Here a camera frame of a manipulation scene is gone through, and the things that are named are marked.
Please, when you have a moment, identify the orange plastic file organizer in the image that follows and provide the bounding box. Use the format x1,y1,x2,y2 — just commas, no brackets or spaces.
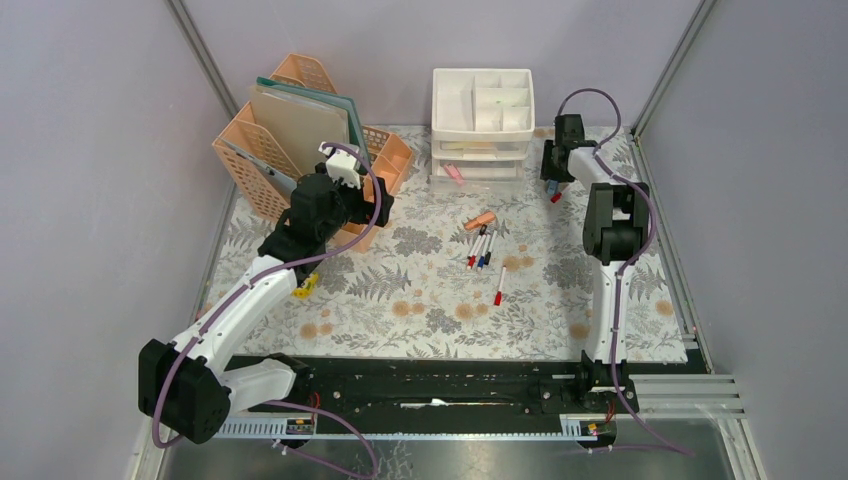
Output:
212,53,415,223

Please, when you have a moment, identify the aluminium frame post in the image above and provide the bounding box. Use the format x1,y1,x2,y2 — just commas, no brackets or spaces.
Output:
164,0,240,117
630,0,719,139

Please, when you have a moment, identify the beige file folder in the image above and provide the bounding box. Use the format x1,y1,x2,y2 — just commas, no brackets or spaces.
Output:
248,85,350,175

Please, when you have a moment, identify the blue cap whiteboard marker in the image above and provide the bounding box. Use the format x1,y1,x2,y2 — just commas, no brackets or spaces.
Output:
476,232,493,271

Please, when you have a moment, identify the black cap whiteboard marker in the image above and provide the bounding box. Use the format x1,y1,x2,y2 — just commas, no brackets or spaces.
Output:
468,224,487,259

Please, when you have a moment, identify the right aluminium frame post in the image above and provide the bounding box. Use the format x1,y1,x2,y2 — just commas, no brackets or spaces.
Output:
630,0,719,139

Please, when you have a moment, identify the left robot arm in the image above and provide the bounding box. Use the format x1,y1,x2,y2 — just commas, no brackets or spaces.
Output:
138,173,394,449

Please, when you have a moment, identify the red cap whiteboard marker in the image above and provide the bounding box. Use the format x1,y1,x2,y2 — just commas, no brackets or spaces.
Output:
466,234,486,270

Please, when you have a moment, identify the white plastic drawer unit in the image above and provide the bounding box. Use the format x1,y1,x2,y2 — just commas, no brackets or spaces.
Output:
430,68,536,195

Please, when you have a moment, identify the yellow owl eraser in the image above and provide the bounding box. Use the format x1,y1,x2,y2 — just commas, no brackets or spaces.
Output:
292,273,320,299

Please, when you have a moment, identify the left aluminium frame post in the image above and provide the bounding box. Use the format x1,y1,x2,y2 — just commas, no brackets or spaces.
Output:
164,0,240,117

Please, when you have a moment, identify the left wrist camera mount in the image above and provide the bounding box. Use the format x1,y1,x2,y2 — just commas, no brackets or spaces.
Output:
319,142,362,189

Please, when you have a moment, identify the floral patterned table mat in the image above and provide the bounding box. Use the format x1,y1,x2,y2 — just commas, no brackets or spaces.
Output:
192,125,690,364

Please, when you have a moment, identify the light blue clipboard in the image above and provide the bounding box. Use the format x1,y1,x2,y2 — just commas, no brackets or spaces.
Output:
218,137,297,197

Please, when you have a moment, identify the orange highlighter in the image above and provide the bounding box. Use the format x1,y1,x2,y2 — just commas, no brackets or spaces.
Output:
464,211,497,231

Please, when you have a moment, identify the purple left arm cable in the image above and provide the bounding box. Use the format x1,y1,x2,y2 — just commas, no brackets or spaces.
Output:
150,142,384,480

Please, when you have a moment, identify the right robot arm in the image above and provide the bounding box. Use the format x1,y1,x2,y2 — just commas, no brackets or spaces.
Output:
540,114,650,413

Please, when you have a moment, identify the pink highlighter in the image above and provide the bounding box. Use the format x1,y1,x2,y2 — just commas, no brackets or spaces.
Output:
443,163,465,186

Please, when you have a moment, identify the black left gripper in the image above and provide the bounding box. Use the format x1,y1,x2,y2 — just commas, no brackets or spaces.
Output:
319,172,393,242

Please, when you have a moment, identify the teal file folder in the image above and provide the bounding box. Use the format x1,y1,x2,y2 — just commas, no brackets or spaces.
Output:
256,76,373,163

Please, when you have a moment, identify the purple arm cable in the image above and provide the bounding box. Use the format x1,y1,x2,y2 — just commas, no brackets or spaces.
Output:
150,142,384,480
556,87,697,458

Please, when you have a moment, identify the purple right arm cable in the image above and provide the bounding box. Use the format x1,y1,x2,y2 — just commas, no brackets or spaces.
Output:
556,87,697,458

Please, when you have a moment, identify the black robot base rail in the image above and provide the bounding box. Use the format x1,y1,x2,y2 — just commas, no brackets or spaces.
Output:
254,356,639,437

